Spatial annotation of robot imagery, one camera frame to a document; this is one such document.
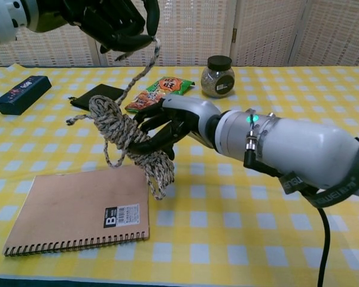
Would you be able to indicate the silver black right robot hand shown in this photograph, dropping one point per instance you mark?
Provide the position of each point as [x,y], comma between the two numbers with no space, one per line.
[185,116]

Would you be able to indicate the green orange snack bag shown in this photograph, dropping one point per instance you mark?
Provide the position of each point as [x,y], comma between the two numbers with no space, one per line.
[170,85]

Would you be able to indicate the woven folding screen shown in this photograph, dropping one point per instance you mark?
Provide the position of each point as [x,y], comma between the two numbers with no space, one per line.
[197,30]

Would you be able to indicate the dark blue rectangular box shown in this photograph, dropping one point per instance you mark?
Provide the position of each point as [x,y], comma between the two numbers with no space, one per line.
[21,92]

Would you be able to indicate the kraft cover spiral notebook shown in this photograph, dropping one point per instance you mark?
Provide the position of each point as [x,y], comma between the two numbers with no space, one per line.
[77,206]

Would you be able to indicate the clear jar with black lid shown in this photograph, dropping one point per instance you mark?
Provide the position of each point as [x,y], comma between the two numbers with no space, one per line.
[217,80]

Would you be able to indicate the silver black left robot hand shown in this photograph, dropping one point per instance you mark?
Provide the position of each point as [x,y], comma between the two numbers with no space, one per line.
[107,21]

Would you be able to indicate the yellow white checked tablecloth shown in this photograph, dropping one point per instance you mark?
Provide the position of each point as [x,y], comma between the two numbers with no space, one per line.
[257,224]

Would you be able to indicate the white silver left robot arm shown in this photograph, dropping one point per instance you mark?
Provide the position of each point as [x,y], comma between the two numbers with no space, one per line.
[3,18]

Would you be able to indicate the brass screen hinge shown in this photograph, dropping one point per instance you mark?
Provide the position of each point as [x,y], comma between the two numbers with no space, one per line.
[234,35]

